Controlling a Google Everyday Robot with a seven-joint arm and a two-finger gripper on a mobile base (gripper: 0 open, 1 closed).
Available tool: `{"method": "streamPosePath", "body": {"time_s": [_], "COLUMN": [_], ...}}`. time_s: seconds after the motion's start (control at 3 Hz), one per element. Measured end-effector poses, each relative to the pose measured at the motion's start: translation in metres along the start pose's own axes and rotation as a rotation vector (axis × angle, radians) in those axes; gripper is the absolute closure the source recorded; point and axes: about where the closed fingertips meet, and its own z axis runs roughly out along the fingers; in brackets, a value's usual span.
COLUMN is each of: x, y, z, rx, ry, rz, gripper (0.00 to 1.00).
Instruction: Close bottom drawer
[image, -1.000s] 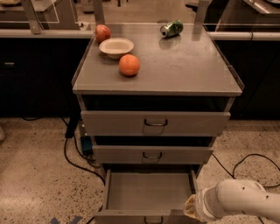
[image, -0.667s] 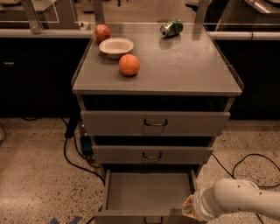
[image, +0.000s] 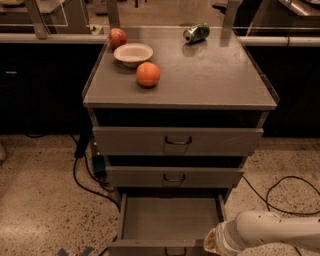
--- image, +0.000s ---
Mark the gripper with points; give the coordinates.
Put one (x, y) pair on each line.
(221, 237)

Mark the grey bottom drawer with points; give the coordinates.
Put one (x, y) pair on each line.
(166, 226)

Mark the grey drawer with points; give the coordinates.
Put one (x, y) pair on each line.
(166, 226)
(174, 177)
(165, 141)

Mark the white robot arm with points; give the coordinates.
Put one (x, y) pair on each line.
(251, 229)

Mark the grey middle drawer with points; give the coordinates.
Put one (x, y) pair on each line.
(174, 177)

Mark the grey drawer cabinet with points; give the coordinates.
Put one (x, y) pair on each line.
(212, 84)

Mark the grey top drawer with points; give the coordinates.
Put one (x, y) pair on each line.
(165, 141)

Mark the blue power box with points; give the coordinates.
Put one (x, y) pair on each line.
(98, 166)

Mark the orange fruit front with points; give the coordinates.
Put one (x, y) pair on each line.
(148, 74)

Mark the white shallow bowl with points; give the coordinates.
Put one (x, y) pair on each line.
(133, 54)

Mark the green soda can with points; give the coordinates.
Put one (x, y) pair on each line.
(196, 33)

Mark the red apple back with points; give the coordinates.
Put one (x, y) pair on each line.
(117, 37)

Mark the grey counter rail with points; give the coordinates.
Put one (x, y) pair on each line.
(101, 39)

